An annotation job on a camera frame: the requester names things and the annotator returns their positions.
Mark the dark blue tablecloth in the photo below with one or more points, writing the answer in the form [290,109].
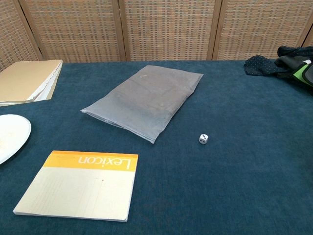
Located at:
[220,183]

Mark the woven wooden folding screen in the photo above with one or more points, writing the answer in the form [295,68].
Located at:
[166,29]

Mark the white paper stack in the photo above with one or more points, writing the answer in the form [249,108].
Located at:
[45,92]

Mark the grey translucent plastic bag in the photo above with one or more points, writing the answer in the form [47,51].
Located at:
[144,98]

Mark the yellow Lexicon notepad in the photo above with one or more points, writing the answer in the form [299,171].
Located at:
[73,193]

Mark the white die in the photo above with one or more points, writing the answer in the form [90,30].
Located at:
[203,139]

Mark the white round plate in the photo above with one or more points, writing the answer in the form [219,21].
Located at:
[12,137]

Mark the dark dotted fabric strip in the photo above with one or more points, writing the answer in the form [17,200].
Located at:
[261,64]

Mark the grey garment with green trim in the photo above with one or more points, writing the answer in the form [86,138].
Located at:
[299,73]

